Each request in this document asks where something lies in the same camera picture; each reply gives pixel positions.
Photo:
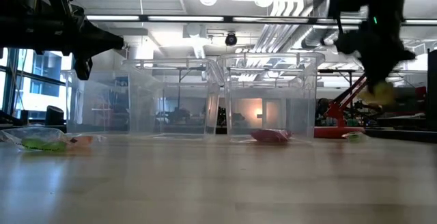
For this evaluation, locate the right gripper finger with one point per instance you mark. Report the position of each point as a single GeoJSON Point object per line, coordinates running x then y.
{"type": "Point", "coordinates": [377, 73]}

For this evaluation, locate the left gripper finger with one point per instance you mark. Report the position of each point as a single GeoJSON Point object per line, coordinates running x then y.
{"type": "Point", "coordinates": [102, 41]}

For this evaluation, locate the yellow candy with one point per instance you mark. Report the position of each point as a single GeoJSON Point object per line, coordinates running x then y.
{"type": "Point", "coordinates": [380, 94]}

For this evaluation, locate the green candy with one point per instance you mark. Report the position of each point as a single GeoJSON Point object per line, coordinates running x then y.
{"type": "Point", "coordinates": [355, 136]}
{"type": "Point", "coordinates": [42, 143]}

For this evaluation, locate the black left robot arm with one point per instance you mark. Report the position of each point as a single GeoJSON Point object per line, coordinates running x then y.
{"type": "Point", "coordinates": [20, 29]}

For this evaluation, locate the orange wrapped candy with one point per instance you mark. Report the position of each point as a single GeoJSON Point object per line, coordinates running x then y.
{"type": "Point", "coordinates": [82, 140]}

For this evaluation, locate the red wrapped candy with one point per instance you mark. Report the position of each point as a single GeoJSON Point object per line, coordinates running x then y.
{"type": "Point", "coordinates": [271, 135]}

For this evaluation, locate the red machine stand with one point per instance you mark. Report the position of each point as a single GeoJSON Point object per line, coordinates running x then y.
{"type": "Point", "coordinates": [338, 114]}

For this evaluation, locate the black upright panel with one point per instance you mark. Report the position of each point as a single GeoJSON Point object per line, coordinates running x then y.
{"type": "Point", "coordinates": [432, 91]}

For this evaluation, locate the large clear plastic bin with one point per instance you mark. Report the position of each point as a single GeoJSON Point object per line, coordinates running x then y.
{"type": "Point", "coordinates": [273, 91]}
{"type": "Point", "coordinates": [170, 80]}
{"type": "Point", "coordinates": [95, 101]}

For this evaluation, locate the black rounded object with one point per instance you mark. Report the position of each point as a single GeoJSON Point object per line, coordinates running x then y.
{"type": "Point", "coordinates": [54, 114]}

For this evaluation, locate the black overhead frame bar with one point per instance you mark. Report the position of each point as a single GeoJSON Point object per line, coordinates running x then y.
{"type": "Point", "coordinates": [228, 19]}

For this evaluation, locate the black overhead camera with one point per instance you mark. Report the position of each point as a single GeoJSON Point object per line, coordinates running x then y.
{"type": "Point", "coordinates": [231, 39]}

